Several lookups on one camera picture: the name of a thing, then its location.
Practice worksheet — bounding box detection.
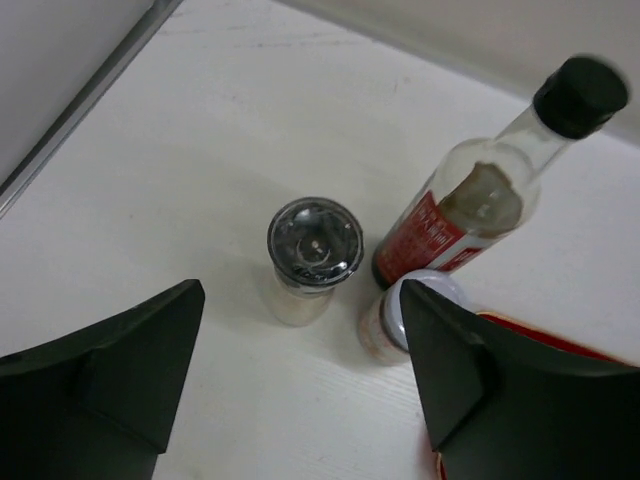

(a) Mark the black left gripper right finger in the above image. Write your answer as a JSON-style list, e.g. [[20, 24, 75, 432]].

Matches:
[[398, 278, 640, 480]]

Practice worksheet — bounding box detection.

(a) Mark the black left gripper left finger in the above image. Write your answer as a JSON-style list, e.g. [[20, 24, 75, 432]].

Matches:
[[1, 279, 205, 479]]

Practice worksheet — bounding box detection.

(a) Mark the white-lid spice jar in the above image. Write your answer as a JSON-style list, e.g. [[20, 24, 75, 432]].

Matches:
[[358, 269, 470, 366]]

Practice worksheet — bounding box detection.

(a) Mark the clear-cap salt grinder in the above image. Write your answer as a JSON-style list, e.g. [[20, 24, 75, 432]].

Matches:
[[266, 196, 365, 327]]

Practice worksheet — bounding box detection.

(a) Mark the red lacquer tray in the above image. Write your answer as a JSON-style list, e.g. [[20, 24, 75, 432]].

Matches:
[[437, 309, 624, 476]]

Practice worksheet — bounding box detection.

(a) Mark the soy sauce glass bottle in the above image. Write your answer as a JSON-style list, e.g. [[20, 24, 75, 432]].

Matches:
[[371, 54, 631, 289]]

